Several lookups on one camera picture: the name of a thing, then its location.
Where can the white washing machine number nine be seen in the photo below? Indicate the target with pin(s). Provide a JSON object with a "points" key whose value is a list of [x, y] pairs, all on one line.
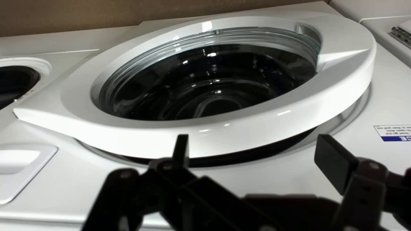
{"points": [[10, 48]]}

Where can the white washing machine plain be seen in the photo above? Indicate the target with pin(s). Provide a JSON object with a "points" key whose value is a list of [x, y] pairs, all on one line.
{"points": [[380, 56]]}

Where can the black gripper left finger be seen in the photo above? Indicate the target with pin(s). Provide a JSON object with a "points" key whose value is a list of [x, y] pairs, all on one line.
{"points": [[171, 201]]}

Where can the white round washer door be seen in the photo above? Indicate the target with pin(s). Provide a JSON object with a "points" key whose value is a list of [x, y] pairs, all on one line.
{"points": [[257, 129]]}

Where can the white washing machine with bottles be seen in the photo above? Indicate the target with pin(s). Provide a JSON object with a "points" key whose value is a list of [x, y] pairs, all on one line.
{"points": [[282, 175]]}

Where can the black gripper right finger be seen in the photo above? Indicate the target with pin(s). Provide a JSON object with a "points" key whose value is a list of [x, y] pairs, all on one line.
{"points": [[363, 188]]}

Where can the blue white label sticker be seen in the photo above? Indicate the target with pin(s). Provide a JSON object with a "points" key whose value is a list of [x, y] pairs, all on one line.
{"points": [[391, 134]]}

